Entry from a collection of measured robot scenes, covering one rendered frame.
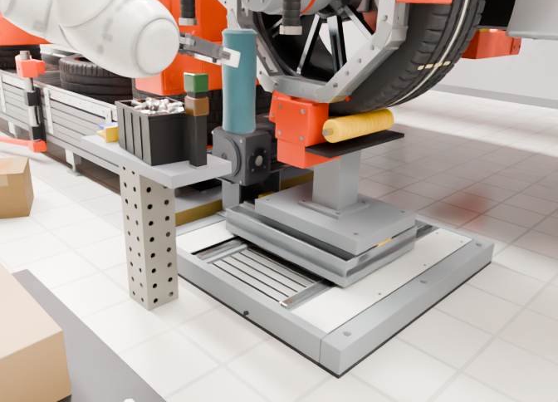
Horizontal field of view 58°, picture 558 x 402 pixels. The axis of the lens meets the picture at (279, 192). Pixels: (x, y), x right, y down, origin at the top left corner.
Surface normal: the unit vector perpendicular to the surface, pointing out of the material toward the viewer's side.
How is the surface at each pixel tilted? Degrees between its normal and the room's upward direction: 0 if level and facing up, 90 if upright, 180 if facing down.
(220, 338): 0
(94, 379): 0
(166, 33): 110
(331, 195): 90
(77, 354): 0
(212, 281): 90
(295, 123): 90
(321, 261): 90
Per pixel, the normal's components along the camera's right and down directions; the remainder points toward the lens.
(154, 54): 0.77, 0.47
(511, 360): 0.04, -0.94
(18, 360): 0.71, 0.27
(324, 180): -0.70, 0.23
